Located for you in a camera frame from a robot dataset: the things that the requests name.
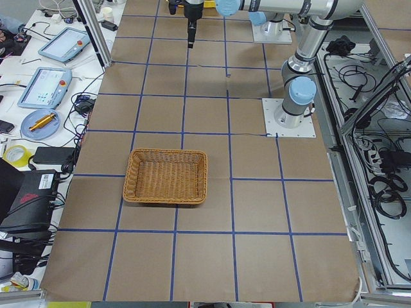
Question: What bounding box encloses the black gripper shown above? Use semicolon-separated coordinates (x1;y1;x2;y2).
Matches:
182;0;203;49

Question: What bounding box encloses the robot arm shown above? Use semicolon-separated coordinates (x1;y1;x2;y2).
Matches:
215;0;363;129

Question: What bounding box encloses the spare yellow tape roll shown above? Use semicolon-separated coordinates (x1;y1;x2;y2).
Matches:
3;145;32;168

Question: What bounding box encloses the far teach pendant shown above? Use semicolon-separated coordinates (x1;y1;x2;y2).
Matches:
38;27;91;63

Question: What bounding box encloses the teach pendant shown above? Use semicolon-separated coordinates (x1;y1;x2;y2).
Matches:
38;27;91;63
17;67;72;109

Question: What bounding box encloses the brown wicker basket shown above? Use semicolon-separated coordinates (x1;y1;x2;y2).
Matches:
123;148;208;205

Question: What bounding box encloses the near teach pendant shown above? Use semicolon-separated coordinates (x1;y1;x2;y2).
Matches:
17;67;72;109

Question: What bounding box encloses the blue plate with brass part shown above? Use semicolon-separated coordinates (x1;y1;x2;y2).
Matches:
20;108;60;141

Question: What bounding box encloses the black power adapter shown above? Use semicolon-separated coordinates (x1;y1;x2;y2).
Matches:
32;147;74;165

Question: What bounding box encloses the black laptop computer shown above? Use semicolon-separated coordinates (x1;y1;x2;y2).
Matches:
1;159;59;234

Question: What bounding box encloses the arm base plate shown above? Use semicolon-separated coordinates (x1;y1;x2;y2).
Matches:
262;98;316;138
252;20;292;45

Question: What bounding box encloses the aluminium frame post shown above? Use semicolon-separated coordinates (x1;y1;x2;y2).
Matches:
73;0;112;68

